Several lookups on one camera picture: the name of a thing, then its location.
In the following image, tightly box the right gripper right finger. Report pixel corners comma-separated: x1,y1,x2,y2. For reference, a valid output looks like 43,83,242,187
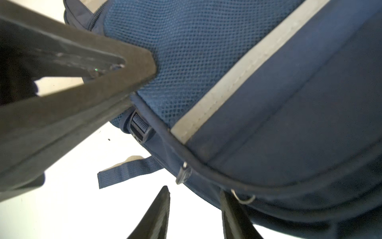
220,190,263,239

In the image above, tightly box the navy blue student backpack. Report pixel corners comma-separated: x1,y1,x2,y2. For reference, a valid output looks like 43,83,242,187
64,1,382,239

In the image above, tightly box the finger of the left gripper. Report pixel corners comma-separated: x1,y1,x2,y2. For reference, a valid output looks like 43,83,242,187
1,1,156,191

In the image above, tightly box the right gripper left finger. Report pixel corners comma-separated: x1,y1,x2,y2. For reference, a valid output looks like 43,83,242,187
128,186,170,239

